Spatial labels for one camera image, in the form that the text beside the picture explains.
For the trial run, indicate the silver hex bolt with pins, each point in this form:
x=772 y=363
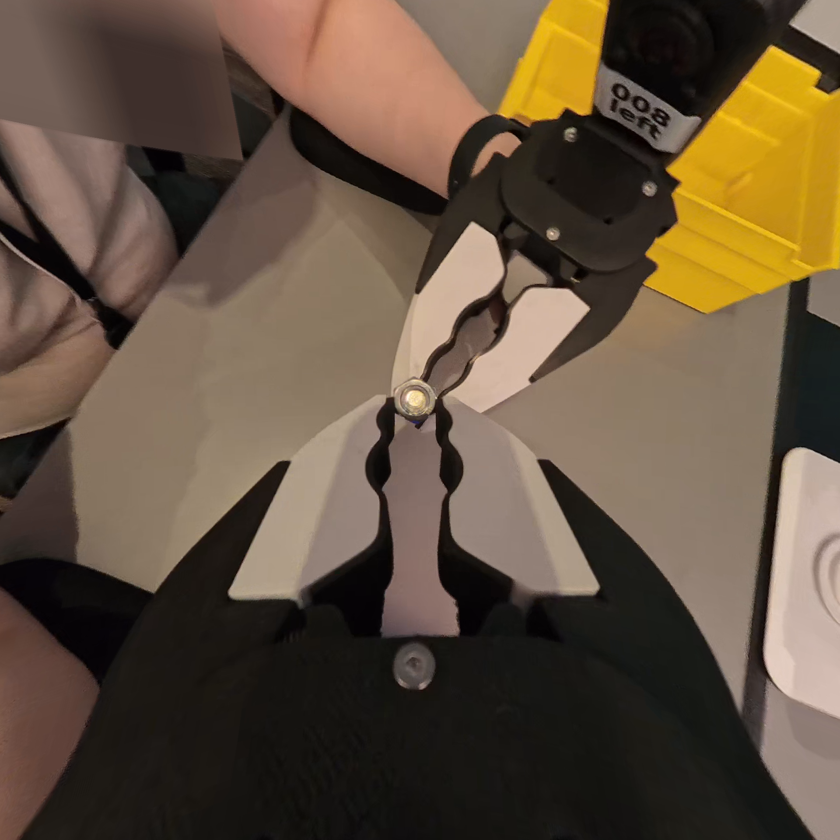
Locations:
x=416 y=397

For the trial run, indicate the yellow plastic bin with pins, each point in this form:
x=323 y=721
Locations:
x=754 y=197

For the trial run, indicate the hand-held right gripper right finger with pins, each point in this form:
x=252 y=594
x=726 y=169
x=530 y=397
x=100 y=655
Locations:
x=512 y=518

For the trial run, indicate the white stand base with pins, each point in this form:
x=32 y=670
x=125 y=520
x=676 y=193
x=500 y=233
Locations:
x=807 y=577

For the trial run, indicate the person's left hand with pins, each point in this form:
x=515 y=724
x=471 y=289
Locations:
x=495 y=151

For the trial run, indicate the silver hex nut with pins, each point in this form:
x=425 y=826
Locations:
x=400 y=398

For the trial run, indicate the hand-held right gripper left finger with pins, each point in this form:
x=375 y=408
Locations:
x=315 y=518

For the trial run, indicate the person's right forearm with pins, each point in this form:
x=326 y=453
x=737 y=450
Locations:
x=33 y=722

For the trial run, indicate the person's left forearm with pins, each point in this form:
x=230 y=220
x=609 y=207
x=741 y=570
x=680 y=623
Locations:
x=380 y=85

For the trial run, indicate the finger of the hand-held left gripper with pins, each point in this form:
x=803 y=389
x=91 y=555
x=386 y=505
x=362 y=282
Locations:
x=453 y=275
x=525 y=341

